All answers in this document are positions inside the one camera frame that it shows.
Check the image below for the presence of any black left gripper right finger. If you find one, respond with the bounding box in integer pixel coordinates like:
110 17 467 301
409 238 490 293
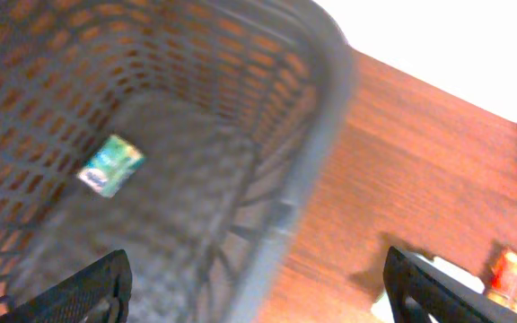
383 247 517 323

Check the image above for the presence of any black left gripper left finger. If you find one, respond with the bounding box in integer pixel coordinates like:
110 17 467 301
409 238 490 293
0 249 132 323

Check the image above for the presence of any green tissue pack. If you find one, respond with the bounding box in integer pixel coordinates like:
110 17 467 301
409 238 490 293
77 135 145 198

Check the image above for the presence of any dark grey plastic basket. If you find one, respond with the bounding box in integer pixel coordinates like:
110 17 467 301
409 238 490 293
0 0 353 322

